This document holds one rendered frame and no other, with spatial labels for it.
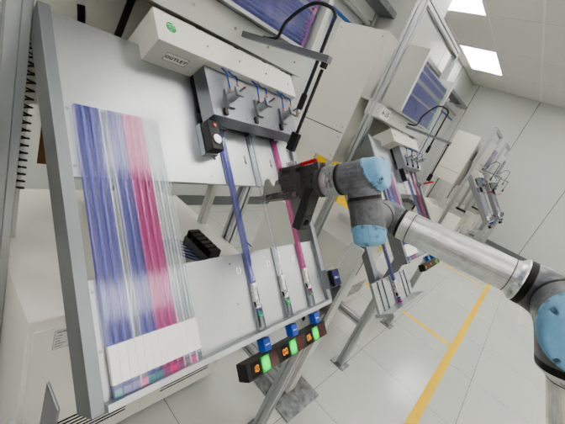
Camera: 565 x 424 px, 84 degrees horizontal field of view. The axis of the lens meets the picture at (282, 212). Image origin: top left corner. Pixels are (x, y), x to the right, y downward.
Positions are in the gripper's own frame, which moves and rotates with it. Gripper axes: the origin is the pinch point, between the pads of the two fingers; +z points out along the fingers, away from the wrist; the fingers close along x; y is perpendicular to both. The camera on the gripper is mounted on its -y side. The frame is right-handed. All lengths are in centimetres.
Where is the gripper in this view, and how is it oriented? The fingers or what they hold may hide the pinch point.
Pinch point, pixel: (264, 200)
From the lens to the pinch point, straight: 89.6
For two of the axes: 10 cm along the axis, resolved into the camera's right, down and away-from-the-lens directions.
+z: -7.7, 0.9, 6.3
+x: -6.3, 0.3, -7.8
